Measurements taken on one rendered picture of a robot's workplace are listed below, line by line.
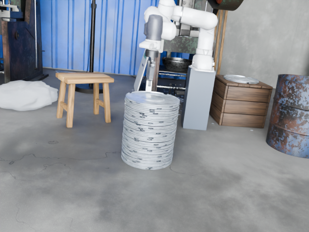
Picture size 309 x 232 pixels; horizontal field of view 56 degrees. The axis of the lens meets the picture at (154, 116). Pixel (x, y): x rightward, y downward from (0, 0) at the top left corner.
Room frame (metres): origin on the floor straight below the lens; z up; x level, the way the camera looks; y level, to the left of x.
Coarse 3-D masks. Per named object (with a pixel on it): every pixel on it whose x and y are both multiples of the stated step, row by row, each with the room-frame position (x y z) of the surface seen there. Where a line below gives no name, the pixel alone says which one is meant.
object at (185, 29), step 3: (180, 24) 2.78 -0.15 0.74; (183, 24) 2.78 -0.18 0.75; (186, 24) 2.78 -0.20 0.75; (180, 27) 2.78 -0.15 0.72; (183, 27) 2.78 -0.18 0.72; (186, 27) 2.78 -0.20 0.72; (189, 27) 2.78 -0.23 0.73; (180, 30) 2.78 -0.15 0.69; (183, 30) 2.78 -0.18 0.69; (186, 30) 2.78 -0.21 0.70; (189, 30) 2.78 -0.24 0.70; (180, 33) 2.77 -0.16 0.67; (183, 33) 2.78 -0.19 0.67; (186, 33) 2.78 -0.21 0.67; (189, 33) 2.79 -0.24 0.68
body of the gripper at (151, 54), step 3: (147, 51) 1.61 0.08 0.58; (150, 51) 1.60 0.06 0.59; (153, 51) 1.60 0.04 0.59; (156, 51) 1.61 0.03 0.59; (147, 54) 1.61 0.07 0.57; (150, 54) 1.60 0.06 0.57; (153, 54) 1.60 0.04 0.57; (156, 54) 1.61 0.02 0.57; (150, 57) 1.60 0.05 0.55; (153, 57) 1.60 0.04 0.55; (156, 57) 1.61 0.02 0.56; (150, 60) 1.60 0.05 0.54; (150, 63) 1.60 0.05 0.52
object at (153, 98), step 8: (128, 96) 1.50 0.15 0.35; (136, 96) 1.52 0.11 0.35; (144, 96) 1.51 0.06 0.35; (152, 96) 1.53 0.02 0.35; (160, 96) 1.58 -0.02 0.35; (168, 96) 1.60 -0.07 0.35; (144, 104) 1.37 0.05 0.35; (152, 104) 1.36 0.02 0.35; (160, 104) 1.40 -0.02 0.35; (168, 104) 1.42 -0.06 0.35; (176, 104) 1.44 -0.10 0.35
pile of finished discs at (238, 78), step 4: (224, 76) 2.48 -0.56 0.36; (228, 76) 2.50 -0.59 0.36; (232, 76) 2.53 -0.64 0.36; (236, 76) 2.56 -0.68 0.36; (240, 76) 2.58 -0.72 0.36; (244, 76) 2.58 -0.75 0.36; (232, 80) 2.35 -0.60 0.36; (236, 80) 2.36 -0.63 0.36; (240, 80) 2.38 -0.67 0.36; (244, 80) 2.39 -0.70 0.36; (248, 80) 2.42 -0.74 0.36; (252, 80) 2.44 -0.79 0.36; (256, 80) 2.46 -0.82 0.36
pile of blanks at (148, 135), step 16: (128, 112) 1.42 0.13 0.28; (144, 112) 1.37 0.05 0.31; (160, 112) 1.37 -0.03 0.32; (176, 112) 1.45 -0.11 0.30; (128, 128) 1.41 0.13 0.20; (144, 128) 1.39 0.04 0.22; (160, 128) 1.38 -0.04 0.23; (128, 144) 1.41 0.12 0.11; (144, 144) 1.37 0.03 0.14; (160, 144) 1.38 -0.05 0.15; (128, 160) 1.41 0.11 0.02; (144, 160) 1.38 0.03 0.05; (160, 160) 1.40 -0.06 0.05
